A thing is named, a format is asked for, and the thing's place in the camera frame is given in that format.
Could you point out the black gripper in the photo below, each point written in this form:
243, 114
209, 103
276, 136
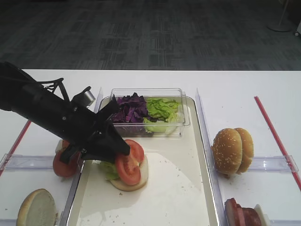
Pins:
87, 132

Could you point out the tomato slices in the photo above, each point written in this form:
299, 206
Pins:
65, 170
127, 166

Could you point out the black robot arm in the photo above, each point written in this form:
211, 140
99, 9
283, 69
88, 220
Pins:
12, 81

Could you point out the lettuce leaf on bun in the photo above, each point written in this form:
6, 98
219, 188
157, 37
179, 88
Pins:
109, 169

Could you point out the green lettuce in container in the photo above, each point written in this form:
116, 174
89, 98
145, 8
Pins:
163, 114

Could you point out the meat patty slices stack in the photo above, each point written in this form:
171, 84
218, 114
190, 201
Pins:
239, 216

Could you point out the purple cabbage pieces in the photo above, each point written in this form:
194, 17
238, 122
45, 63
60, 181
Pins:
132, 109

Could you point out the clear plastic salad container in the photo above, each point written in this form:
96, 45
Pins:
138, 129

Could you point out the white pusher block left upper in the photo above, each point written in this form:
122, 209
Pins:
59, 146

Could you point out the white pusher block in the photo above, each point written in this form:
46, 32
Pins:
265, 221
59, 146

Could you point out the bottom bun slice on tray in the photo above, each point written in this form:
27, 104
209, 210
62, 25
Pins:
144, 169

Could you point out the metal baking tray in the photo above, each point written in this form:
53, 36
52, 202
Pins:
177, 193

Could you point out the left upper clear pusher track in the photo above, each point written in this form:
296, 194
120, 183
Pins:
14, 162

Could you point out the clear pusher track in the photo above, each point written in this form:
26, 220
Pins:
285, 222
7, 222
281, 164
14, 162

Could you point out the bun half in left rack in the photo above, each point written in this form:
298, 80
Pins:
37, 209

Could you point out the front sesame bun top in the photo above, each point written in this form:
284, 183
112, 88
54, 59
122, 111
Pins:
227, 151

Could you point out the sesame bun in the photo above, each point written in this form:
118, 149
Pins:
247, 150
227, 151

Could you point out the left lower clear pusher track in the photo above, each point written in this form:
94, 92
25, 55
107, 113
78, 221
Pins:
7, 222

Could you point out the rear sesame bun top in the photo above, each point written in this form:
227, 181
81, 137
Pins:
247, 150

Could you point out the right upper clear pusher track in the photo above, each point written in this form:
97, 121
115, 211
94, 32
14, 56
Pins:
281, 164

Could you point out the white pusher block right lower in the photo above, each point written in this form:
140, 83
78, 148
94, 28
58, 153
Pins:
265, 221

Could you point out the right lower clear pusher track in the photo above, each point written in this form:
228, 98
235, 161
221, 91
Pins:
285, 222

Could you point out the white floor stand base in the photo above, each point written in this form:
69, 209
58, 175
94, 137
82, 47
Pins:
280, 26

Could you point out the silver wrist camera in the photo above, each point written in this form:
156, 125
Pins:
85, 98

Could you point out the left red rail strip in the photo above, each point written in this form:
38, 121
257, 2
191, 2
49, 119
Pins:
14, 146

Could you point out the red rail strip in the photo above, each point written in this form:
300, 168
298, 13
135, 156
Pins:
277, 139
14, 146

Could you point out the right clear divider wall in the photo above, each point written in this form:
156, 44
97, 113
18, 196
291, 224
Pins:
212, 173

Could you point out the right red rail strip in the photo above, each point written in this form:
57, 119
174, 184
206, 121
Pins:
277, 139

